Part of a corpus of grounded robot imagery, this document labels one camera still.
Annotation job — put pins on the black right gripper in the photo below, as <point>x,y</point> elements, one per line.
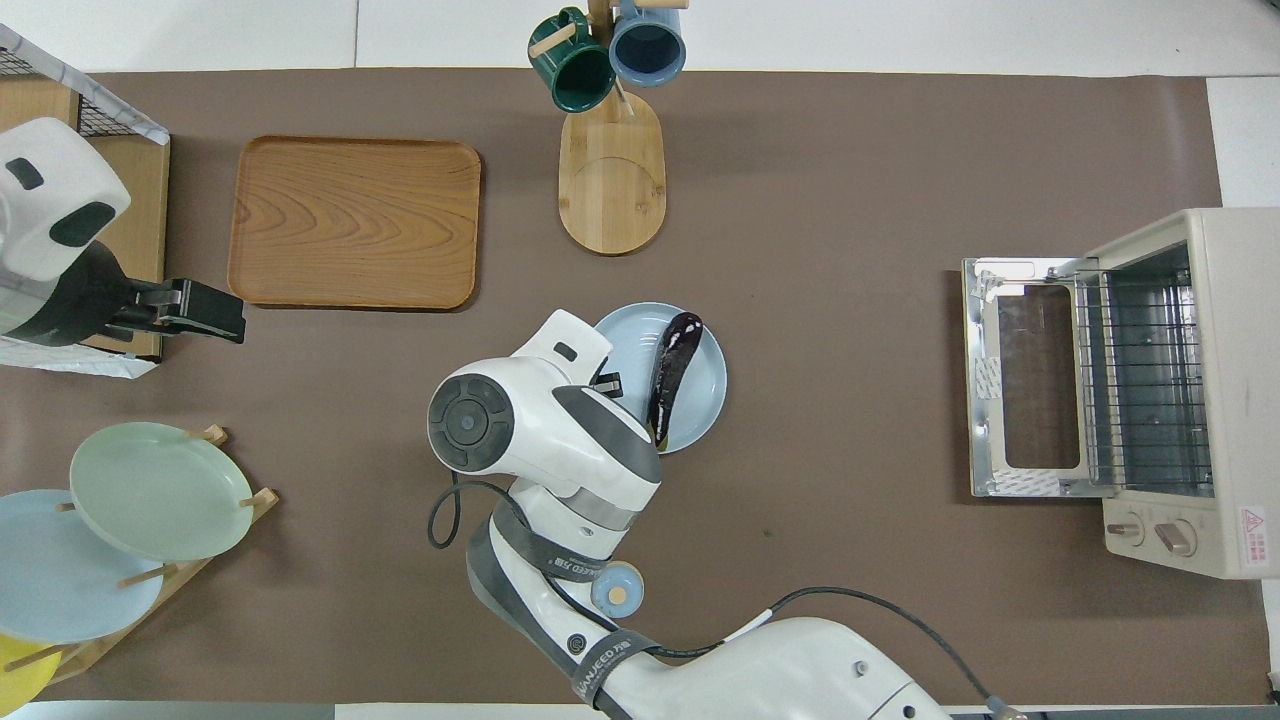
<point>606,384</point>

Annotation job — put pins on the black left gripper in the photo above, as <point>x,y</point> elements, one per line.
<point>85,305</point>

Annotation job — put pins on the dark purple eggplant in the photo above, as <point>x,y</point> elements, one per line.
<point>672,370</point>

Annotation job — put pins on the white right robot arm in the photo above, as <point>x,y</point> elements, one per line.
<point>540,430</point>

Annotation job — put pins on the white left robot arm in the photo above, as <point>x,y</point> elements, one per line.
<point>50,200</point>

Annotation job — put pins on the cream toaster oven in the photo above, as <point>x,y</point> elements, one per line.
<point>1230,400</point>

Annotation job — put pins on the wooden step shelf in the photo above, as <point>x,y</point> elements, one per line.
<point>140,220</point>

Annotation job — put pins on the wooden serving tray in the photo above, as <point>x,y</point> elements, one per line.
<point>350,220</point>

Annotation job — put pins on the pale green racked plate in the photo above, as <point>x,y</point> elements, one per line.
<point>160,490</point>

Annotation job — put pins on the wooden mug tree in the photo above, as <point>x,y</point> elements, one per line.
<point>610,190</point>

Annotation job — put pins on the wooden plate rack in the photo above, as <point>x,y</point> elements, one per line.
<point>262,497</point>

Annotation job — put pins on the small blue bell wooden knob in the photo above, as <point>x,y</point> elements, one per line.
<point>622,595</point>

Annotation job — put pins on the brown table mat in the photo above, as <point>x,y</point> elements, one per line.
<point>850,200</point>

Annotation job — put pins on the dark green mug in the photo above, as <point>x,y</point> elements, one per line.
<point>580,75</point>

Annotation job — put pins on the light blue racked plate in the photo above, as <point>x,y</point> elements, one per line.
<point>60,590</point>

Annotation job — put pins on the blue mug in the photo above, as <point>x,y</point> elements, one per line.
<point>647,45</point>

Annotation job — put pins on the yellow racked plate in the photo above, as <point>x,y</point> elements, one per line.
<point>20,685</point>

